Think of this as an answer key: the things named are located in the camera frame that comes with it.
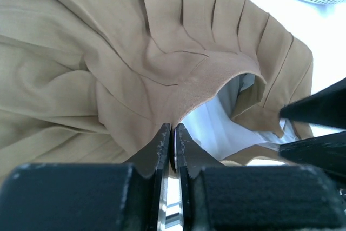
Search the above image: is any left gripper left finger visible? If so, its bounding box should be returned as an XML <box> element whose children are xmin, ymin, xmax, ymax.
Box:
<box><xmin>1</xmin><ymin>123</ymin><xmax>171</xmax><ymax>230</ymax></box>

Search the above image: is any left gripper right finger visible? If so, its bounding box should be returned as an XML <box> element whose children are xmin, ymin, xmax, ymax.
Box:
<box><xmin>174</xmin><ymin>124</ymin><xmax>345</xmax><ymax>230</ymax></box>

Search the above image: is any tan pleated skirt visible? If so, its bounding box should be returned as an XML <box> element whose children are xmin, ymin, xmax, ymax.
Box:
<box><xmin>1</xmin><ymin>0</ymin><xmax>313</xmax><ymax>178</ymax></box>

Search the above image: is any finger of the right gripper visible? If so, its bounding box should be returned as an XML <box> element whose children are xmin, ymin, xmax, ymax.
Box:
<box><xmin>278</xmin><ymin>131</ymin><xmax>345</xmax><ymax>173</ymax></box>
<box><xmin>280</xmin><ymin>79</ymin><xmax>345</xmax><ymax>128</ymax></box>

